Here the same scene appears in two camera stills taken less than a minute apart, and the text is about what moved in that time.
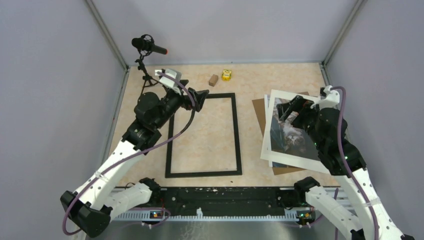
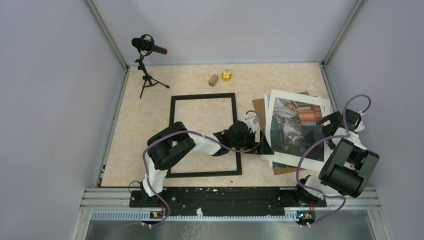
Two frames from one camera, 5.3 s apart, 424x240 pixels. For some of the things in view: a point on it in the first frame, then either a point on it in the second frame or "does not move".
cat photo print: [287, 139] does not move
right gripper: [298, 104] -> [332, 119]
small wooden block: [213, 80] does not move
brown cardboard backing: [259, 106] does not move
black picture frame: [237, 146] does not move
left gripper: [199, 97] -> [263, 148]
